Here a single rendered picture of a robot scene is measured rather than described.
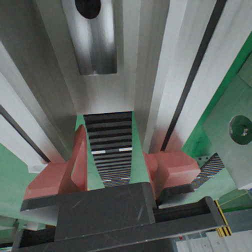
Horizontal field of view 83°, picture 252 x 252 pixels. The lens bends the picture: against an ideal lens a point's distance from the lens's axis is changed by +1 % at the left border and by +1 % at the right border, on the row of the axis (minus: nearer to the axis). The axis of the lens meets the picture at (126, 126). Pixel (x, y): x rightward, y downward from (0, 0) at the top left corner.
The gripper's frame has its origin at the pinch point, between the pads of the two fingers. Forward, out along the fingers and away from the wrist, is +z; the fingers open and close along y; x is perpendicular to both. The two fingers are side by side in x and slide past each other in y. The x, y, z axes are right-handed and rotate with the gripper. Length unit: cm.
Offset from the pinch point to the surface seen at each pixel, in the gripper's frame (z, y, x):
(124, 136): 0.6, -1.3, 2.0
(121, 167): 0.0, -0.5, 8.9
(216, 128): 1.0, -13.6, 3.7
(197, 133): 3.4, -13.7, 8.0
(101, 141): 0.6, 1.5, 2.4
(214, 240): -49, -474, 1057
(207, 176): 0.0, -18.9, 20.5
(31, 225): 32, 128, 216
